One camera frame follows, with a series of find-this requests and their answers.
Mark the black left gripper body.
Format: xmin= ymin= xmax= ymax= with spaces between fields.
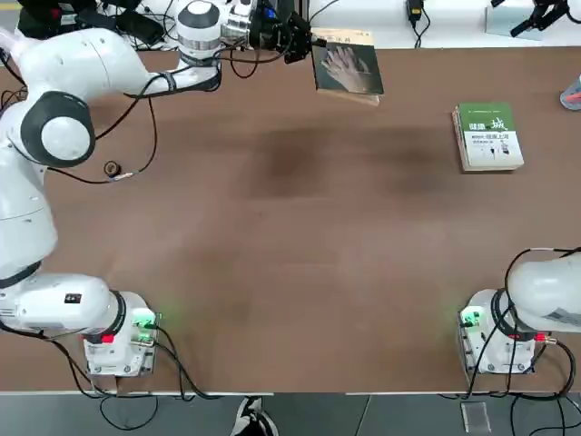
xmin=250 ymin=15 xmax=291 ymax=51

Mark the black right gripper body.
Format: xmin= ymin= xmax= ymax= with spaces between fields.
xmin=535 ymin=0 xmax=581 ymax=22

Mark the dark book with hands cover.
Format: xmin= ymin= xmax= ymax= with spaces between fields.
xmin=310 ymin=27 xmax=386 ymax=108

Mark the green and white book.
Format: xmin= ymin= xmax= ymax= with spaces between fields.
xmin=451 ymin=102 xmax=526 ymax=173

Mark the pale green sheet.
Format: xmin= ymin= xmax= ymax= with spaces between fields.
xmin=483 ymin=4 xmax=544 ymax=43

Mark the white bench table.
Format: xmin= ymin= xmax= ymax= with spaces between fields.
xmin=308 ymin=0 xmax=581 ymax=50
xmin=13 ymin=0 xmax=296 ymax=51

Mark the clear plastic pen cup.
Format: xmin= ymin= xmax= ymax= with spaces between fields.
xmin=558 ymin=74 xmax=581 ymax=113

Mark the black flat device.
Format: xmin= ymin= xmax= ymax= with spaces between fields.
xmin=74 ymin=8 xmax=165 ymax=46

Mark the grey floor plate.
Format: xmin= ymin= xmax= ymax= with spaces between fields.
xmin=460 ymin=401 xmax=492 ymax=433

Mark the black adapter cable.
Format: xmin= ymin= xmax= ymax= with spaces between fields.
xmin=410 ymin=20 xmax=430 ymax=49

